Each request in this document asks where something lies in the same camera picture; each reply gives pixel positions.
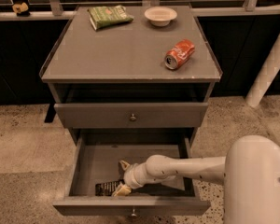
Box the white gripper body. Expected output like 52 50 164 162
123 163 147 189

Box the black rxbar chocolate bar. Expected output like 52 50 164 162
95 179 124 196

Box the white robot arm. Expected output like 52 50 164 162
113 135 280 224

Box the open grey middle drawer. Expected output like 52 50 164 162
53 138 210 217

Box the round middle drawer knob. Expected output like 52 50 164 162
130 209 138 217

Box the round drawer knob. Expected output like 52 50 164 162
130 114 137 121
130 209 138 217

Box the round top drawer knob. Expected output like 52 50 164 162
130 114 137 121

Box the grey top drawer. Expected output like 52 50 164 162
55 103 208 129

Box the grey drawer cabinet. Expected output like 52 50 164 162
41 6 222 142

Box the red soda can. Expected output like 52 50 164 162
164 39 195 70

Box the green chip bag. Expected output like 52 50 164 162
88 5 133 31

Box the white paper bowl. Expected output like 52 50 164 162
145 7 177 27

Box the small yellow black object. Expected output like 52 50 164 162
12 1 30 16

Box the metal window rail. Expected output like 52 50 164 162
0 0 280 22

